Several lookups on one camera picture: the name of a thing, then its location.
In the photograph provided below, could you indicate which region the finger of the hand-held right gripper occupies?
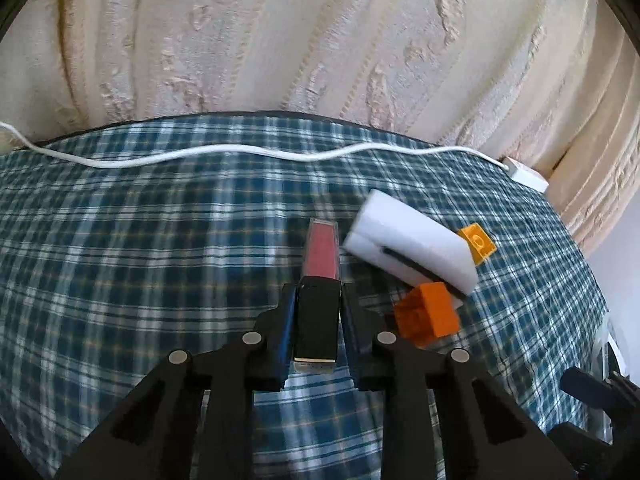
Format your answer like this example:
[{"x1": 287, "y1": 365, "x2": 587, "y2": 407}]
[
  {"x1": 546, "y1": 421, "x2": 640, "y2": 480},
  {"x1": 559, "y1": 367, "x2": 640, "y2": 413}
]

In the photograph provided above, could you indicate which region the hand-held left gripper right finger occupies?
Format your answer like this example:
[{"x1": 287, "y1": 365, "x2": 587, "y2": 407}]
[{"x1": 341, "y1": 283, "x2": 576, "y2": 480}]

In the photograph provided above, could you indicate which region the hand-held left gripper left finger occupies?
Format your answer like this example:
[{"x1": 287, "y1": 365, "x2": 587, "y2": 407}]
[{"x1": 55, "y1": 283, "x2": 300, "y2": 480}]

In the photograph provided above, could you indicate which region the pink lip gloss tube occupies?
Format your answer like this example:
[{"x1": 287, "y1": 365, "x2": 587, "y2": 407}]
[{"x1": 292, "y1": 217, "x2": 342, "y2": 372}]

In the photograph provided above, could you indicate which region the orange toy block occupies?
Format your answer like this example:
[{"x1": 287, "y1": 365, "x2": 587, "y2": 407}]
[{"x1": 394, "y1": 282, "x2": 461, "y2": 349}]

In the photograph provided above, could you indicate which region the white sponge block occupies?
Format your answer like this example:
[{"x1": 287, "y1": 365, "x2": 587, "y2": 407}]
[{"x1": 343, "y1": 189, "x2": 479, "y2": 297}]

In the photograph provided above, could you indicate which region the yellow toy block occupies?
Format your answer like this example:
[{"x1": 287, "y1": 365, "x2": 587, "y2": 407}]
[{"x1": 457, "y1": 223, "x2": 498, "y2": 266}]

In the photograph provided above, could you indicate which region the white power strip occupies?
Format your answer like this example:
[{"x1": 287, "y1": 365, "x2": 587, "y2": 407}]
[{"x1": 502, "y1": 156, "x2": 550, "y2": 194}]

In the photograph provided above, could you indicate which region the cream curtain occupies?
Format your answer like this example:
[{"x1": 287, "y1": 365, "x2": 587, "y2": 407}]
[{"x1": 0, "y1": 0, "x2": 640, "y2": 257}]

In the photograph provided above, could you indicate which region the white power cable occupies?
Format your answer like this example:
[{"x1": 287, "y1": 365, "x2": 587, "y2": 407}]
[{"x1": 0, "y1": 121, "x2": 512, "y2": 171}]

